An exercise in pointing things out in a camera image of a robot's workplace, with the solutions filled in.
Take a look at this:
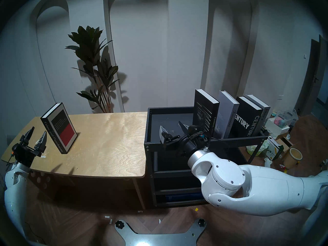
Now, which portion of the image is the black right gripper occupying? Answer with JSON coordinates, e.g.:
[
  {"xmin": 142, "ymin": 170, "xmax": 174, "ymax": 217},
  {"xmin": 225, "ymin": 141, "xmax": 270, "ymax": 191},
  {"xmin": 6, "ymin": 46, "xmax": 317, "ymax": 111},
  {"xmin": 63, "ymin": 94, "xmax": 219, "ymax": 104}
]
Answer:
[{"xmin": 159, "ymin": 121, "xmax": 205, "ymax": 159}]

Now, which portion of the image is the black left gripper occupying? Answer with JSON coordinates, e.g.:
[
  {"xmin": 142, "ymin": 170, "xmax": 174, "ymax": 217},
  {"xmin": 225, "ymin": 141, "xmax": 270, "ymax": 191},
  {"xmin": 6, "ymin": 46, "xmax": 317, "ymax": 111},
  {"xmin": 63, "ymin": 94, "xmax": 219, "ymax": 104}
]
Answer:
[{"xmin": 12, "ymin": 127, "xmax": 47, "ymax": 168}]

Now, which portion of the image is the Crime and Punishment book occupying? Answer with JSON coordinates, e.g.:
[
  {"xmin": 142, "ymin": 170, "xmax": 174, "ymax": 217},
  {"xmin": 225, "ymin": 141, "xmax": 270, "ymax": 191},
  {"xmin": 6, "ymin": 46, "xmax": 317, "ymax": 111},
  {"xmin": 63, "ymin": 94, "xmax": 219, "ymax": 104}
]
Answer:
[{"xmin": 40, "ymin": 102, "xmax": 78, "ymax": 154}]

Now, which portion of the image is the black Fashion book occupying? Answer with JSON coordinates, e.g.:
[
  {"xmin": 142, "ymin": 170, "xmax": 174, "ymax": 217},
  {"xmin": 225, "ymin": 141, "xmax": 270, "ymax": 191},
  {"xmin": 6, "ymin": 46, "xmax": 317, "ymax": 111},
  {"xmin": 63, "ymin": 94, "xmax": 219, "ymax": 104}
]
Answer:
[{"xmin": 193, "ymin": 89, "xmax": 220, "ymax": 140}]

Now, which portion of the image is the grey Discontent book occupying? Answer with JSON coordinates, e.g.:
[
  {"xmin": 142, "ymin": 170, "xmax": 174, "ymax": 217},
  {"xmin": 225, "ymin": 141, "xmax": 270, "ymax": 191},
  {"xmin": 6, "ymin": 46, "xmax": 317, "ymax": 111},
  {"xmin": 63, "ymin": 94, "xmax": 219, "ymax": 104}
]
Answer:
[{"xmin": 214, "ymin": 90, "xmax": 240, "ymax": 139}]

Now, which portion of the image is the black Century book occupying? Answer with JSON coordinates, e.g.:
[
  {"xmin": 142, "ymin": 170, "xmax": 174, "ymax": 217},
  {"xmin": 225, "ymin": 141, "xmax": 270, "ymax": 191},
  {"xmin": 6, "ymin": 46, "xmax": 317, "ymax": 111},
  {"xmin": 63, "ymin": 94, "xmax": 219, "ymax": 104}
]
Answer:
[{"xmin": 231, "ymin": 96, "xmax": 263, "ymax": 138}]

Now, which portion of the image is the light grey Iaura book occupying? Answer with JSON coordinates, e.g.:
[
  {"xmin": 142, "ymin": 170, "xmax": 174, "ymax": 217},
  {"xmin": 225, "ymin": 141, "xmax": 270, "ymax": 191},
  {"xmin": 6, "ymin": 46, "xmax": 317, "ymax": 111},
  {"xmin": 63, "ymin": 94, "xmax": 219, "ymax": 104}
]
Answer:
[{"xmin": 245, "ymin": 94, "xmax": 271, "ymax": 132}]

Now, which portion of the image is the black metal shelf cart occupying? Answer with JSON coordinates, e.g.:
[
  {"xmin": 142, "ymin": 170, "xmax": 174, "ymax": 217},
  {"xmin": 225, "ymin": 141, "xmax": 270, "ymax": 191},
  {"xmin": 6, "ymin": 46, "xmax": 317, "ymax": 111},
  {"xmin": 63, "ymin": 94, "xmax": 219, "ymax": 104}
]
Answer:
[{"xmin": 144, "ymin": 106, "xmax": 269, "ymax": 207}]

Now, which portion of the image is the light wooden display table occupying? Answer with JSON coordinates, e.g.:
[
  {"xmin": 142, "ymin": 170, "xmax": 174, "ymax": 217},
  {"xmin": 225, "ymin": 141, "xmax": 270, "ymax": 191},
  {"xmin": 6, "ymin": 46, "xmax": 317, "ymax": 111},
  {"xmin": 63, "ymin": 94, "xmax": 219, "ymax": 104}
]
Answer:
[{"xmin": 1, "ymin": 112, "xmax": 148, "ymax": 210}]

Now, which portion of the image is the blue plastic bin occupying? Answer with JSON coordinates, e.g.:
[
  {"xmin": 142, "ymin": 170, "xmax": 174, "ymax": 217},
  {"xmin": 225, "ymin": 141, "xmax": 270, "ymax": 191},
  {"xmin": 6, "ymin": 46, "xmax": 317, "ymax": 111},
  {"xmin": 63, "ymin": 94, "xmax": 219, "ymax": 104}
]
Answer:
[{"xmin": 164, "ymin": 193, "xmax": 204, "ymax": 201}]

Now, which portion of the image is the light green plastic bag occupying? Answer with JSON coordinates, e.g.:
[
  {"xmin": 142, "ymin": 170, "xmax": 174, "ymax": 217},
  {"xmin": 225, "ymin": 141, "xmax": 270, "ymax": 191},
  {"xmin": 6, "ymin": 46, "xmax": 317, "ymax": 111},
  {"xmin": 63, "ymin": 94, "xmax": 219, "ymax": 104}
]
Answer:
[{"xmin": 247, "ymin": 140, "xmax": 269, "ymax": 157}]

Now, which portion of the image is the white cardboard box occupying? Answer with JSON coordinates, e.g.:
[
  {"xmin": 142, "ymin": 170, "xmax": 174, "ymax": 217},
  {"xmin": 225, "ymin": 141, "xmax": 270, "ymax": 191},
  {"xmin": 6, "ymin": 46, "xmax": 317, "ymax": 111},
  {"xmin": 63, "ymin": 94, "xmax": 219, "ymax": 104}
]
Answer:
[{"xmin": 265, "ymin": 117, "xmax": 290, "ymax": 138}]

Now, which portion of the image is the green and white carton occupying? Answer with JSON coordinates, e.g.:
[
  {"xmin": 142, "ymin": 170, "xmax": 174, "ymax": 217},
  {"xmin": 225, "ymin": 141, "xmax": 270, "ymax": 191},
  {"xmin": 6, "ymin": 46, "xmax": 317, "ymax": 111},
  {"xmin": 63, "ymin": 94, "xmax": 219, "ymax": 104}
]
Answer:
[{"xmin": 266, "ymin": 137, "xmax": 284, "ymax": 160}]

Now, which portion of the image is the tall green potted plant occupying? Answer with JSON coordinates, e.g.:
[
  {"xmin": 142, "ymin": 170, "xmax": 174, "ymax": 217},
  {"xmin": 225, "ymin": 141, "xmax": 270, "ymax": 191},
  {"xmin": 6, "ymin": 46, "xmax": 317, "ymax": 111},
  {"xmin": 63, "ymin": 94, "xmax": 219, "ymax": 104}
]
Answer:
[{"xmin": 65, "ymin": 26, "xmax": 121, "ymax": 113}]

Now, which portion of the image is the brown cardboard box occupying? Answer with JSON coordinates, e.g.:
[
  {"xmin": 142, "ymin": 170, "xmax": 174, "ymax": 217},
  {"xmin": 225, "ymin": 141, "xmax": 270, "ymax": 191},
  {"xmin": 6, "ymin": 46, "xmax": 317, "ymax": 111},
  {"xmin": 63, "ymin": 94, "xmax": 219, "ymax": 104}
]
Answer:
[{"xmin": 275, "ymin": 137, "xmax": 294, "ymax": 152}]

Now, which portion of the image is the beige bucket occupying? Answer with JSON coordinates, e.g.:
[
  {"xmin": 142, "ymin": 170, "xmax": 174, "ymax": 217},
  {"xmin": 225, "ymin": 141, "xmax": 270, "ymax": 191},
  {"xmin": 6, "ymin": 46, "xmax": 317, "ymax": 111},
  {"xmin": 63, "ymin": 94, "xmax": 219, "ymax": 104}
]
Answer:
[{"xmin": 283, "ymin": 148, "xmax": 303, "ymax": 169}]

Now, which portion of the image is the dark door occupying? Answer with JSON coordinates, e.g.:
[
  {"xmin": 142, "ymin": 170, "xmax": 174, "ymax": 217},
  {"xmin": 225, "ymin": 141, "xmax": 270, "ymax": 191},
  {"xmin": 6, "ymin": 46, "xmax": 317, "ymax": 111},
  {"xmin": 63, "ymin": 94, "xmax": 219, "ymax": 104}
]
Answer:
[{"xmin": 295, "ymin": 35, "xmax": 328, "ymax": 116}]

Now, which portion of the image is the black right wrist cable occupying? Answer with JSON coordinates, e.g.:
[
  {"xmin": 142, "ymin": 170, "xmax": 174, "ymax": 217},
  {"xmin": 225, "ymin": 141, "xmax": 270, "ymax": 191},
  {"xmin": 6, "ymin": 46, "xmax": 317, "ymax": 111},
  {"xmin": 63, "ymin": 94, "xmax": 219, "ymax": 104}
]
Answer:
[{"xmin": 187, "ymin": 131, "xmax": 211, "ymax": 152}]

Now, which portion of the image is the grey metal robot base plate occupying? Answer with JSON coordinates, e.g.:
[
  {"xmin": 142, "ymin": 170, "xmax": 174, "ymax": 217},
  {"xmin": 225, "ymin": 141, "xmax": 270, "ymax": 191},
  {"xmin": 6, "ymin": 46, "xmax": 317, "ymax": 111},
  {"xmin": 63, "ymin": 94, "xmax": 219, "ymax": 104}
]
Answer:
[{"xmin": 115, "ymin": 219, "xmax": 207, "ymax": 246}]

